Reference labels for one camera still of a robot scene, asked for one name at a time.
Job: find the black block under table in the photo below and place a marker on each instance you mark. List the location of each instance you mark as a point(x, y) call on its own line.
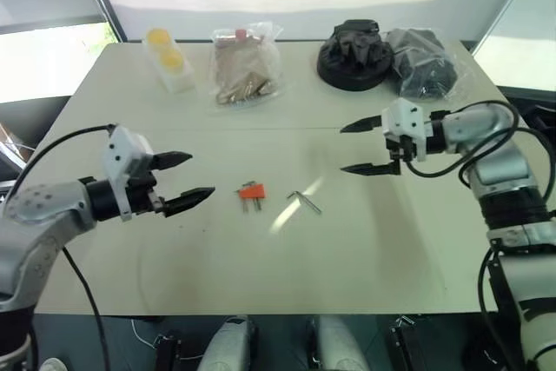
point(404, 345)
point(168, 351)

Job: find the silver right robot leg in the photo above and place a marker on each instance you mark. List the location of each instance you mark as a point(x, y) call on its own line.
point(341, 345)

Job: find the white box with yellow cups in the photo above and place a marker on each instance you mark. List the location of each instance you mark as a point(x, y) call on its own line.
point(171, 64)

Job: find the silver robot leg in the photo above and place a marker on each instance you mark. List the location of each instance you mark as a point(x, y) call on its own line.
point(232, 345)
point(341, 345)

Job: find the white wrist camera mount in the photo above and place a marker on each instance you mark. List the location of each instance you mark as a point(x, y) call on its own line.
point(126, 147)
point(404, 121)

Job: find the clear bag of black items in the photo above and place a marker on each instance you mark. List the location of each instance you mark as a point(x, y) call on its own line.
point(423, 62)

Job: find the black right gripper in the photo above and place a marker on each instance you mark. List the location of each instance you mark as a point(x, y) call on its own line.
point(399, 149)

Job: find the metal hex key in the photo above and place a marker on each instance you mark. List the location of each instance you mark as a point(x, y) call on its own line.
point(306, 200)

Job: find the black round crumpled object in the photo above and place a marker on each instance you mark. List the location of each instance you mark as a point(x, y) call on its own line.
point(354, 60)

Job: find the orange rectangular block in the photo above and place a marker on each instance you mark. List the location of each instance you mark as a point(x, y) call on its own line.
point(253, 191)

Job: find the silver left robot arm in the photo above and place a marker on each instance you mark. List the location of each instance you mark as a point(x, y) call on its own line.
point(40, 216)

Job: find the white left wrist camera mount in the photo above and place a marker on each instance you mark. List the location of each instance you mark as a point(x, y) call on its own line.
point(126, 147)

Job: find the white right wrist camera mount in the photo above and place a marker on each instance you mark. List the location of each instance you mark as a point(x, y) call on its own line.
point(404, 121)

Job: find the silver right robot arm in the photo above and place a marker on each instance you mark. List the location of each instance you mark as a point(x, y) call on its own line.
point(504, 158)

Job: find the clear bag of brown parts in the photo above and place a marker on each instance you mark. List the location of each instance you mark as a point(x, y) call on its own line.
point(245, 71)

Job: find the silver left robot leg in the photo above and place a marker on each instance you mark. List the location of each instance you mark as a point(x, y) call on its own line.
point(232, 345)

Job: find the small orange plastic part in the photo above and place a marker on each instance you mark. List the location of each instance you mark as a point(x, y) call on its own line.
point(259, 203)

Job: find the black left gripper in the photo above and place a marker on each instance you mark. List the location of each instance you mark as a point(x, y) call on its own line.
point(145, 195)

